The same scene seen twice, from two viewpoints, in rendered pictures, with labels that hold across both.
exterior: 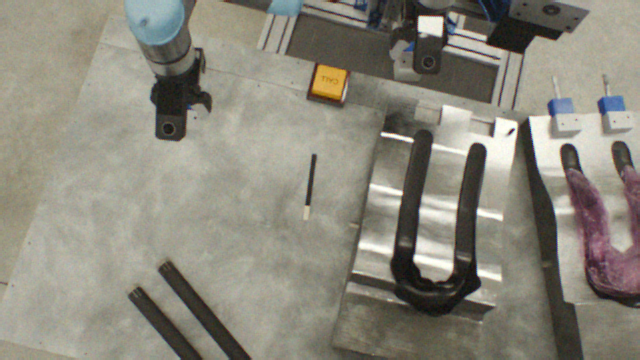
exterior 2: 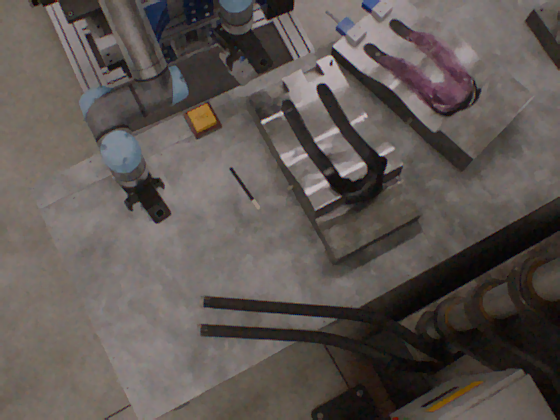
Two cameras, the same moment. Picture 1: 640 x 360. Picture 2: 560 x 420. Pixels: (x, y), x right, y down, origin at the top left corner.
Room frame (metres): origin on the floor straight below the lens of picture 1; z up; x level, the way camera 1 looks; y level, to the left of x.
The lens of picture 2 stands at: (-0.14, 0.28, 2.62)
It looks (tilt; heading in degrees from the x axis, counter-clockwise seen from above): 75 degrees down; 320
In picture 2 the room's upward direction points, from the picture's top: 9 degrees clockwise
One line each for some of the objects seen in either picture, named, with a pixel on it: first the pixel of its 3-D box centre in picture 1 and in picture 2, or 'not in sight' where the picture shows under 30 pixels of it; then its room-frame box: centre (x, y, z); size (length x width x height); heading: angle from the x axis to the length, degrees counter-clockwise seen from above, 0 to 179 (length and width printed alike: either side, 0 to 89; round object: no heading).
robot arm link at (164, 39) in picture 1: (159, 20); (122, 155); (0.42, 0.26, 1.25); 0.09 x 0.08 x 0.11; 176
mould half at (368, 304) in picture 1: (429, 229); (333, 154); (0.29, -0.22, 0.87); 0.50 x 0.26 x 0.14; 177
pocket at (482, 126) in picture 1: (479, 128); (311, 75); (0.51, -0.30, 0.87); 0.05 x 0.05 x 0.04; 87
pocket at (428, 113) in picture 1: (427, 115); (277, 91); (0.52, -0.19, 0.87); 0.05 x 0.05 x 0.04; 87
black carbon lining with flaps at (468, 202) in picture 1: (441, 217); (335, 141); (0.30, -0.23, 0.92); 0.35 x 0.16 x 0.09; 177
